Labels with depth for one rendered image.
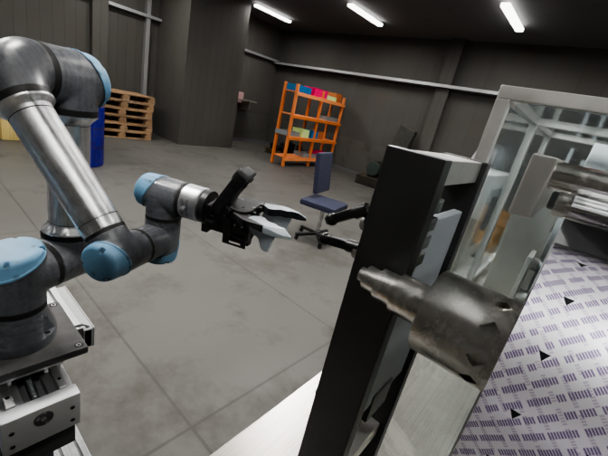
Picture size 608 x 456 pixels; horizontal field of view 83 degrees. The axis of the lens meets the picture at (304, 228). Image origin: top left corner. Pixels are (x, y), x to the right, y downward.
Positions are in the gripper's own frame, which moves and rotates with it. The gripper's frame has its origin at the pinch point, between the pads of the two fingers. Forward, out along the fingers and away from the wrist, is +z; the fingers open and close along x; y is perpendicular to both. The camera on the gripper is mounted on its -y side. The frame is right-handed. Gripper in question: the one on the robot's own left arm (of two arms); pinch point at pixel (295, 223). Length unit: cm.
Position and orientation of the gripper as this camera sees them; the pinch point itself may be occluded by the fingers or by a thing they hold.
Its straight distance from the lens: 68.3
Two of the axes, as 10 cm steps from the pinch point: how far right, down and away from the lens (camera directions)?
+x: -2.9, 3.9, -8.7
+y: -1.7, 8.8, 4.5
